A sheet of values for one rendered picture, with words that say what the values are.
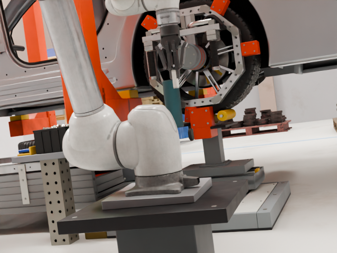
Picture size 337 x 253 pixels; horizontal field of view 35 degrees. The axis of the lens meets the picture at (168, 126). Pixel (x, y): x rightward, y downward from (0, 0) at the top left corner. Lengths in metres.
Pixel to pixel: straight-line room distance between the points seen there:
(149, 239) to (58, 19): 0.71
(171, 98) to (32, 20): 3.53
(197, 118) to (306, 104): 8.08
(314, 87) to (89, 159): 9.39
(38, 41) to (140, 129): 4.54
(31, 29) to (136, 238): 4.71
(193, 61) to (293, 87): 8.21
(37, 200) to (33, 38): 3.37
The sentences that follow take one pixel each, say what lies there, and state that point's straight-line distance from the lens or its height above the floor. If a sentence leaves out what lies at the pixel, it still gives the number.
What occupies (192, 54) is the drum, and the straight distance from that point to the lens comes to 2.81.
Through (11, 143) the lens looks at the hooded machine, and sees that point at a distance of 8.38.
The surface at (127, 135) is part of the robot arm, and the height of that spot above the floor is 0.51.
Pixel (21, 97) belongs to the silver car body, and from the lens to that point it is 3.55.
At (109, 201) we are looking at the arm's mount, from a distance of 1.65.
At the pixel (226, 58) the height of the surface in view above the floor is 0.83.
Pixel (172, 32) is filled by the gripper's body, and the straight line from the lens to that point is 2.02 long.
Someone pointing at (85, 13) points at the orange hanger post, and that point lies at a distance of 2.80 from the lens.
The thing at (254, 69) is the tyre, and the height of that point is 0.74.
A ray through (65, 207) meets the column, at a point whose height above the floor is 0.18.
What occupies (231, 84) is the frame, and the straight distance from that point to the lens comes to 2.90.
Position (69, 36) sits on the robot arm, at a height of 0.83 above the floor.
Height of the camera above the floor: 0.57
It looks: 2 degrees down
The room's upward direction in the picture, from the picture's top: 7 degrees counter-clockwise
